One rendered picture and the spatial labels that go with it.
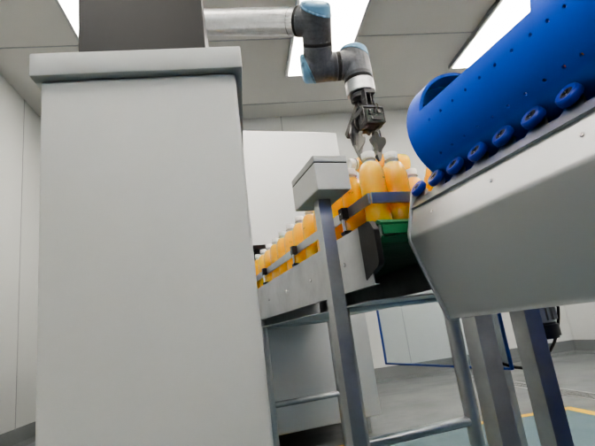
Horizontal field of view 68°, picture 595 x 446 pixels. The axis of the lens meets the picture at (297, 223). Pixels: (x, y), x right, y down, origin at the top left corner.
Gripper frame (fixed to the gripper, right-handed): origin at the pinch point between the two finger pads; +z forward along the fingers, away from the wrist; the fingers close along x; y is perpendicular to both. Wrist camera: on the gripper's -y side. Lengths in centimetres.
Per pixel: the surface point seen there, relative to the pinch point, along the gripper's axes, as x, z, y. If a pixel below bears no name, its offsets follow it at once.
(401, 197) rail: 1.2, 16.4, 11.0
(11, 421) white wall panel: -183, 90, -364
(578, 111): 1, 21, 65
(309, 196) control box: -21.7, 12.3, 1.3
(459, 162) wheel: 1.5, 16.4, 35.3
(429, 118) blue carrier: -1.9, 4.5, 33.2
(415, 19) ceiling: 188, -228, -188
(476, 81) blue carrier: -1.9, 5.1, 49.0
